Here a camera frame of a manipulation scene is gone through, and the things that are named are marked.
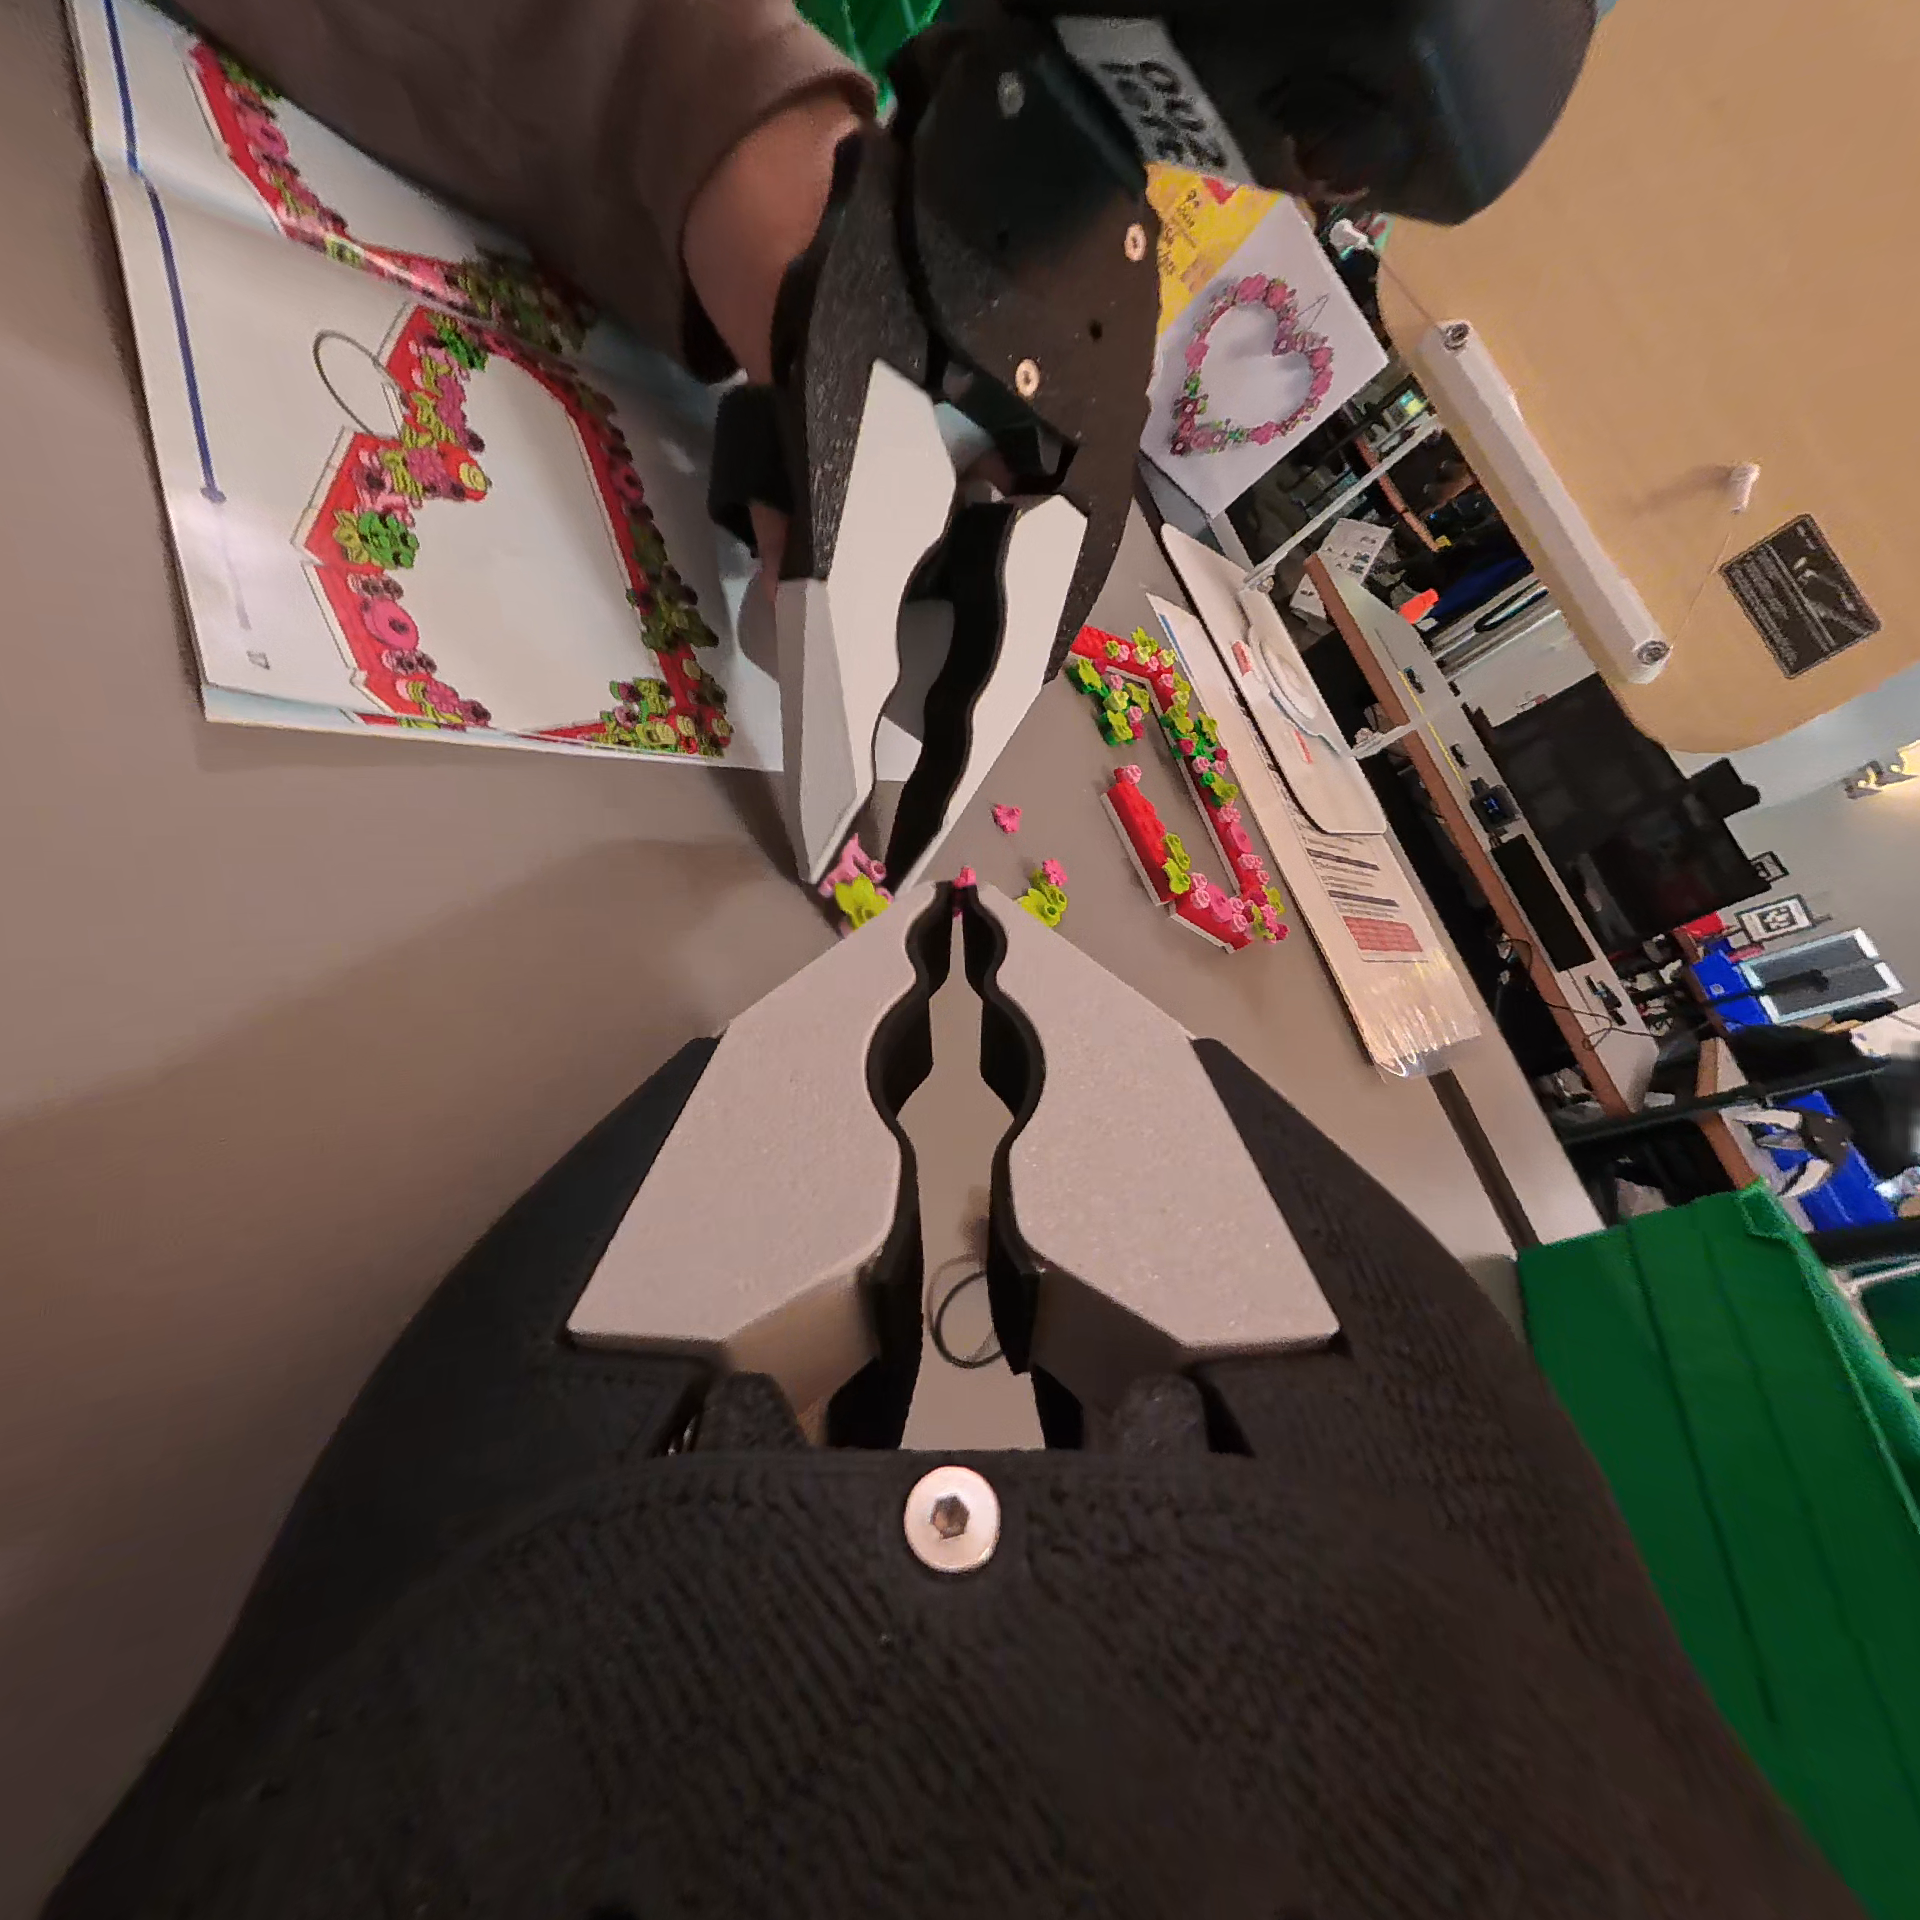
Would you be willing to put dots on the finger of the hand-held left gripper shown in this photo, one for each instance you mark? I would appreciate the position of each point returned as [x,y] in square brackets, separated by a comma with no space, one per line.
[840,676]
[1019,630]

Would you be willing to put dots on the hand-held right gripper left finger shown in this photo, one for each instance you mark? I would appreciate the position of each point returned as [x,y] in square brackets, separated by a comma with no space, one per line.
[751,1184]

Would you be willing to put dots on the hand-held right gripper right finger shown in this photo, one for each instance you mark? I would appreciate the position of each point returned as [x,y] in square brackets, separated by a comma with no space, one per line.
[1170,1200]

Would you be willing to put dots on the pink green lego flower cluster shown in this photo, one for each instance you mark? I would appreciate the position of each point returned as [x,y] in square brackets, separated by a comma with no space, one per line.
[856,888]

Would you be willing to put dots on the person's left forearm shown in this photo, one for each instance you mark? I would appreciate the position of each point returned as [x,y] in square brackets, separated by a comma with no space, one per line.
[525,119]

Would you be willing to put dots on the pink yellow lego flower piece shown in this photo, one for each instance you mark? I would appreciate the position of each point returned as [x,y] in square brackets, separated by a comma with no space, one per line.
[1046,898]

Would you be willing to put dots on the yellow lego set box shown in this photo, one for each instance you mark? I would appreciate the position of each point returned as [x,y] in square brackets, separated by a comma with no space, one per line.
[1350,376]

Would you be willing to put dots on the lego instruction booklet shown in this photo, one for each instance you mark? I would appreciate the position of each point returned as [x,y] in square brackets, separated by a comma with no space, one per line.
[510,494]

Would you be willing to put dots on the person's left hand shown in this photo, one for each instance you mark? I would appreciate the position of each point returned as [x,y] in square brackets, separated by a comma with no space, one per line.
[751,240]

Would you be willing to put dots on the thin black elastic loop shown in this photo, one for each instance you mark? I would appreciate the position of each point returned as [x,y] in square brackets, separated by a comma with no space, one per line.
[938,1306]

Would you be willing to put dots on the green plastic bin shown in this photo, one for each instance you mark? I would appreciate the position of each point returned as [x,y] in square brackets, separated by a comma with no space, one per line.
[1725,1501]
[856,31]

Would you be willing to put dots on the printed sheet in plastic sleeve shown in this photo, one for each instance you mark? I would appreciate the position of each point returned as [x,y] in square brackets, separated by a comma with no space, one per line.
[1395,974]

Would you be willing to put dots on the white rounded card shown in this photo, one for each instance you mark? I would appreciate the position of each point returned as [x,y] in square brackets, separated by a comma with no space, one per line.
[1320,751]

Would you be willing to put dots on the long wooden edged desk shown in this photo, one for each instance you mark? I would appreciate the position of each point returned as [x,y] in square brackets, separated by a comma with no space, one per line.
[1424,676]

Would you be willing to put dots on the black metal bar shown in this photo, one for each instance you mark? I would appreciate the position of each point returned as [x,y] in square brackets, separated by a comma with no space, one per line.
[1725,1102]

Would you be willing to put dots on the blue storage bin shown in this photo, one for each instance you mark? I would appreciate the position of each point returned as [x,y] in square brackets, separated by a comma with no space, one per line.
[1711,983]

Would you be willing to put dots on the black monitor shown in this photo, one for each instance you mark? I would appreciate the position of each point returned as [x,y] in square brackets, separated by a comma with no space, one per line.
[1622,826]

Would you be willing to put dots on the black and white marker sign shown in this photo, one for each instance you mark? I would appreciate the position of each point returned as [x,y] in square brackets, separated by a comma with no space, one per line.
[1779,918]

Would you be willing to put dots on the white framed screen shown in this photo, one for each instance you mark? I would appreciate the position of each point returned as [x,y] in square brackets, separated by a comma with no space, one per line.
[1816,968]

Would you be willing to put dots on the plywood chair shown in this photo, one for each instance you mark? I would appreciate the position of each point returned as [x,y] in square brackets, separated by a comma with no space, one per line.
[1725,224]

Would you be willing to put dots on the red flowered lego heart frame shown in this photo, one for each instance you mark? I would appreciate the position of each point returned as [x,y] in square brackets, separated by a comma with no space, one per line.
[1201,879]

